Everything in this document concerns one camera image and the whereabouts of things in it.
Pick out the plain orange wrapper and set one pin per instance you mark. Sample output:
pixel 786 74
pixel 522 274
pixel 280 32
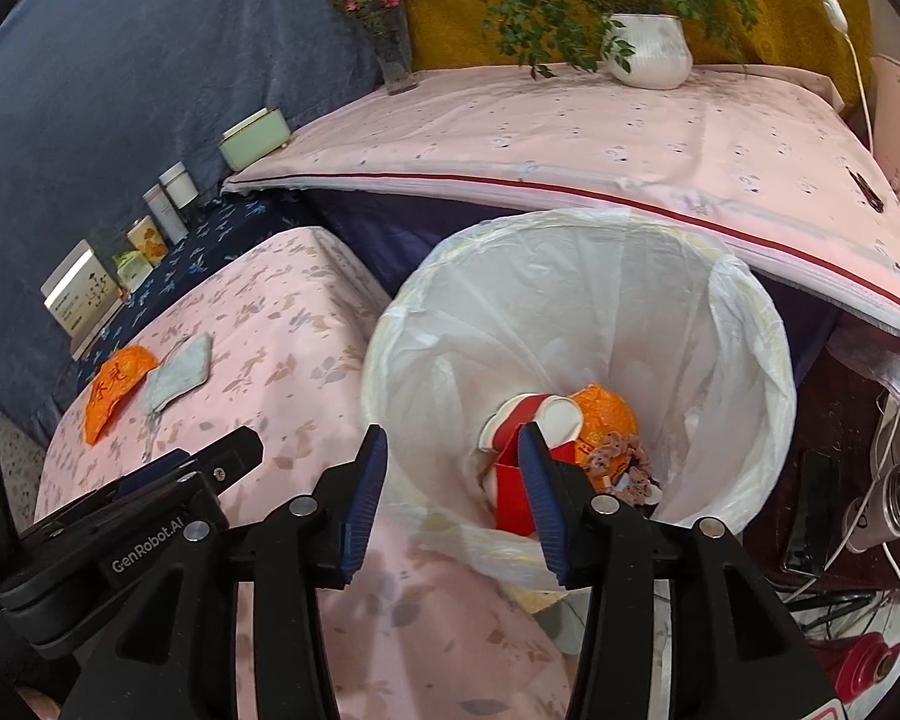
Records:
pixel 607 412

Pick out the green packet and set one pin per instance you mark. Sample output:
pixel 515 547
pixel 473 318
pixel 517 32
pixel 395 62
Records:
pixel 131 271

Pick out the orange wrapper with red print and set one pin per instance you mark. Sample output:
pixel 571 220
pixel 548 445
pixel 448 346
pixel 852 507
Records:
pixel 112 394

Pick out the navy floral cloth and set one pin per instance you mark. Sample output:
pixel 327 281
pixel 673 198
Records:
pixel 187 255

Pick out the short white canister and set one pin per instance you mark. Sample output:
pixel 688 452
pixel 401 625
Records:
pixel 178 187

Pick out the dark red side table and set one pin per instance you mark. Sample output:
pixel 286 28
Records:
pixel 855 409

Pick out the pink flower bunch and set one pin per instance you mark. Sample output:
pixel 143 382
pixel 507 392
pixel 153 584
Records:
pixel 371 0

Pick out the white crumpled cloth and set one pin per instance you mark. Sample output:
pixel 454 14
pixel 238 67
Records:
pixel 176 379

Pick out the pink blanket with red stripe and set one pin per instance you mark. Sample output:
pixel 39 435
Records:
pixel 570 135

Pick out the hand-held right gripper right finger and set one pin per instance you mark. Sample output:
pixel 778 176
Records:
pixel 540 499

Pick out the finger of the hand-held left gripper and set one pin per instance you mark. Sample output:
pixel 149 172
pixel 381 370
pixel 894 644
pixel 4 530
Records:
pixel 154 471
pixel 225 454

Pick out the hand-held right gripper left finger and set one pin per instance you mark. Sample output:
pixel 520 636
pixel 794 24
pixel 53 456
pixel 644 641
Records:
pixel 364 502

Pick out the white flat box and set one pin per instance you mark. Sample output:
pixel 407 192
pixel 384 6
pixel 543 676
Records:
pixel 82 300

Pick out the red gift box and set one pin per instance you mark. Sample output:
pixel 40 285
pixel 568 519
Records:
pixel 566 452

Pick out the yellow printed tin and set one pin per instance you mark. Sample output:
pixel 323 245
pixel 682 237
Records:
pixel 146 241

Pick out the black phone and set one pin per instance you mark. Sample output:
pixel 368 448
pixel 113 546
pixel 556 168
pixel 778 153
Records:
pixel 810 510

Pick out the white camera device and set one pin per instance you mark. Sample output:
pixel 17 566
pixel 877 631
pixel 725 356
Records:
pixel 896 499

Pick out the red cylindrical object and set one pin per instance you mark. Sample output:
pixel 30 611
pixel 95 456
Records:
pixel 862 664

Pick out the yellow backdrop cloth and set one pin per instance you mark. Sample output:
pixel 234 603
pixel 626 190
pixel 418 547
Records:
pixel 780 7

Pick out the tall white bottle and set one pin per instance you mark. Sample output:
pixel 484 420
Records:
pixel 163 214

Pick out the large red paper cup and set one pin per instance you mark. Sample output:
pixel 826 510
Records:
pixel 506 427

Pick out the white plant pot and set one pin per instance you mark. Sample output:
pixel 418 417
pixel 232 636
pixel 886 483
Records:
pixel 649 52

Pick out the glass vase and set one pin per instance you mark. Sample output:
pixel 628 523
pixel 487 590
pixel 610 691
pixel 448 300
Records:
pixel 396 64

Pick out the blue backdrop cloth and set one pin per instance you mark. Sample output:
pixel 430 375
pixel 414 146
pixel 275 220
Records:
pixel 120 90

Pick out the white lined waste bin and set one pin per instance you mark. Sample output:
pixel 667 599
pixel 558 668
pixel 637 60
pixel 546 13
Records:
pixel 645 300

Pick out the pile of bear biscuits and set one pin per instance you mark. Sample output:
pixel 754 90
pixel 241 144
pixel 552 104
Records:
pixel 622 476

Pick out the dark purple cloth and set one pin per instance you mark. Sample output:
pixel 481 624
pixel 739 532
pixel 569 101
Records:
pixel 375 232

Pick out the clear plastic bag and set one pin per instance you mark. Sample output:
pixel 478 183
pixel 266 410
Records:
pixel 870 360

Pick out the mint green box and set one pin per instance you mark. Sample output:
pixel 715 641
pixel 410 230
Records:
pixel 255 142

